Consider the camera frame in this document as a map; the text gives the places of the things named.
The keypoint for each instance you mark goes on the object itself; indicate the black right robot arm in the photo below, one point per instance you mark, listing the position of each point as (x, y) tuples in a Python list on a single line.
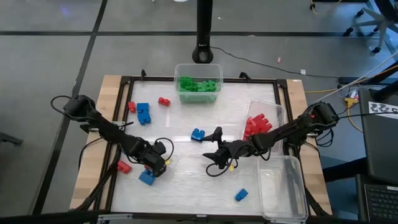
[(289, 130)]

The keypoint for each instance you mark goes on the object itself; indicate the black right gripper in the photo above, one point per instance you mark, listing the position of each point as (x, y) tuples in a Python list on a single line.
[(236, 149)]

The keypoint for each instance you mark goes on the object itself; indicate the black laptop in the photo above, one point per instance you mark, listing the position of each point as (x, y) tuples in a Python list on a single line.
[(382, 202)]

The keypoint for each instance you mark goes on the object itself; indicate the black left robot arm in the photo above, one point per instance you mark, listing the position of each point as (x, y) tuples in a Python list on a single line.
[(109, 132)]

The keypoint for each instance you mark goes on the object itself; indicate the long clear plastic bin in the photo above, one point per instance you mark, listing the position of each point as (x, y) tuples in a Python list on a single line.
[(280, 186)]

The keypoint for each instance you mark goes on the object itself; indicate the black camera stand pole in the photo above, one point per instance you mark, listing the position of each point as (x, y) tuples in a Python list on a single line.
[(203, 31)]

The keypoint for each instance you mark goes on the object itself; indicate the office chair base with casters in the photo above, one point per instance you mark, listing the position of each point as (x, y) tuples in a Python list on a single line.
[(381, 20)]

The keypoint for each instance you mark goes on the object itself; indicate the dark blue crossbar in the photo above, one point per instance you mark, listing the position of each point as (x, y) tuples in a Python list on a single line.
[(342, 171)]

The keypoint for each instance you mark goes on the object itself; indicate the white table mat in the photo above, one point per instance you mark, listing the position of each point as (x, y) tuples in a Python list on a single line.
[(186, 193)]

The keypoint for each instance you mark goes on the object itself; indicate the black floor bar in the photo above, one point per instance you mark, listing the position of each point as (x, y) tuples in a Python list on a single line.
[(357, 80)]

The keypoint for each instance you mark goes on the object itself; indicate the dark grey floor object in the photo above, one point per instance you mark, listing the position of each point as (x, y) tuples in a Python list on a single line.
[(9, 138)]

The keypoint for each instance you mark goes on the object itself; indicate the black table frame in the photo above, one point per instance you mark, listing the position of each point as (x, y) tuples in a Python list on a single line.
[(248, 80)]

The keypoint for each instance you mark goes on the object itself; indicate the black front crossbeam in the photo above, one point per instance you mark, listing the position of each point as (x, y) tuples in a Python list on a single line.
[(46, 218)]

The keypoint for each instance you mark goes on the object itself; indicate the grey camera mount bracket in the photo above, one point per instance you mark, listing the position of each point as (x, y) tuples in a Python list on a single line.
[(201, 215)]

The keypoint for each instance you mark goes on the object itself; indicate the large red toy block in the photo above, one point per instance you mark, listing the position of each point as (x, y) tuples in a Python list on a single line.
[(257, 120)]

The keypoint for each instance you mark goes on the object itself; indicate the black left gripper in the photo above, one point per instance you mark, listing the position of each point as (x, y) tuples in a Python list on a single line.
[(146, 152)]

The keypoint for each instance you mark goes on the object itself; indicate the small blue toy block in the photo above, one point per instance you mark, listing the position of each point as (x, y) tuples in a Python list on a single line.
[(241, 194)]

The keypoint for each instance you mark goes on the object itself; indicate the small white floor scrap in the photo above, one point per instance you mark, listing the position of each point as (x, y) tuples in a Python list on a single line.
[(303, 72)]

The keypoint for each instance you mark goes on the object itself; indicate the silver metal bracket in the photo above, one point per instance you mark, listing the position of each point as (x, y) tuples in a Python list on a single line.
[(115, 216)]

